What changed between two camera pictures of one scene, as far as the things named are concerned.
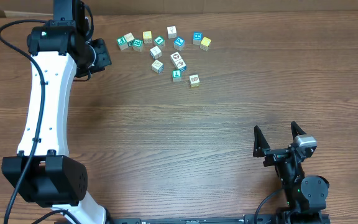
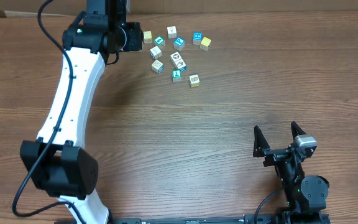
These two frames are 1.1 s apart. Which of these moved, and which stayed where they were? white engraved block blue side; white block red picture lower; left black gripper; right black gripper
Moved: left black gripper
Stayed: white block red picture lower; white engraved block blue side; right black gripper
